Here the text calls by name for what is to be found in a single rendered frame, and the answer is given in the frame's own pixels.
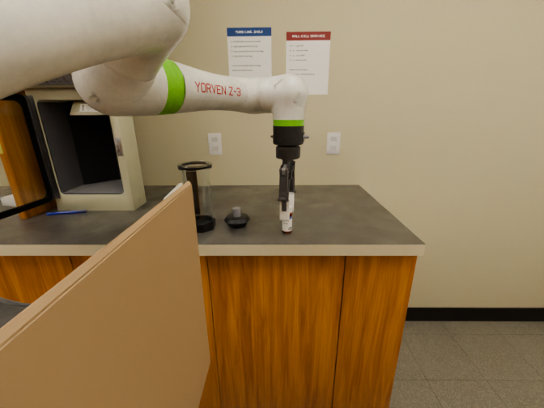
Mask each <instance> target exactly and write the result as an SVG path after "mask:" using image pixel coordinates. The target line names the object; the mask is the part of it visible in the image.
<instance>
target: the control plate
mask: <svg viewBox="0 0 544 408"><path fill-rule="evenodd" d="M63 77H64V78H66V79H65V80H64V79H63ZM58 78H59V79H58V80H57V79H52V80H49V81H47V83H41V84H38V85H74V83H73V79H72V75H71V74H66V75H63V76H61V77H58Z"/></svg>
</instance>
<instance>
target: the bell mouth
mask: <svg viewBox="0 0 544 408"><path fill-rule="evenodd" d="M70 115H72V116H78V115H106V114H103V113H100V112H98V111H96V110H95V109H93V108H92V107H90V106H89V105H88V104H86V103H85V102H84V100H74V102H73V104H72V108H71V111H70Z"/></svg>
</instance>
